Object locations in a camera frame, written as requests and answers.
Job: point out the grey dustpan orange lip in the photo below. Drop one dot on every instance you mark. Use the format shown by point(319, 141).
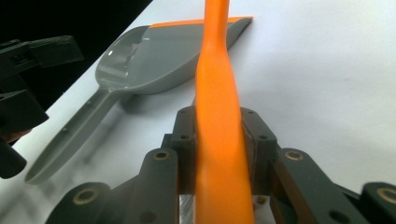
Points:
point(162, 59)

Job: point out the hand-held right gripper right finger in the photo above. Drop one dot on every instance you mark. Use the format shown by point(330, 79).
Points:
point(261, 155)

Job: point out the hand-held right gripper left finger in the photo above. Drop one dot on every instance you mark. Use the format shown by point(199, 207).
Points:
point(185, 146)

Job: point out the orange brush grey bristles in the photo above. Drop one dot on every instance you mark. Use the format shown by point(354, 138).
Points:
point(218, 124)

